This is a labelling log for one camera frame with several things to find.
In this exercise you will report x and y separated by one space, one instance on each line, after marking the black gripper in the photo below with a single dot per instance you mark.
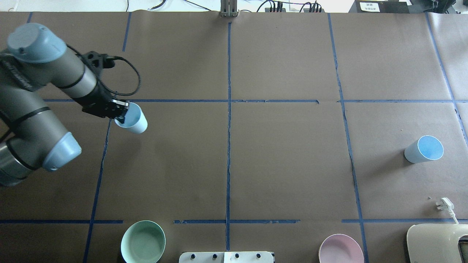
99 100

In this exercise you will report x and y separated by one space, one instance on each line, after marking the light blue cup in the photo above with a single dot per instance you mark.
426 148
135 120

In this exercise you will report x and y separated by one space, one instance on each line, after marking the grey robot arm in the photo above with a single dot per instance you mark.
34 58

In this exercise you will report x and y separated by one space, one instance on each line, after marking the green bowl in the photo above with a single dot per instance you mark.
143 242

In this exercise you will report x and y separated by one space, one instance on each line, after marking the pink bowl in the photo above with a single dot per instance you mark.
340 248

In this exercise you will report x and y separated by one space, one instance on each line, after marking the black box with label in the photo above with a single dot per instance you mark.
379 6

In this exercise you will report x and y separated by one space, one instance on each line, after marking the beige appliance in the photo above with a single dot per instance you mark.
437 243

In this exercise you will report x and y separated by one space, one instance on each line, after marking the white power plug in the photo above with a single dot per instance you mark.
445 204

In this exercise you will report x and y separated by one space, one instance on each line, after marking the metal camera post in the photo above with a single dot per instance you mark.
228 8

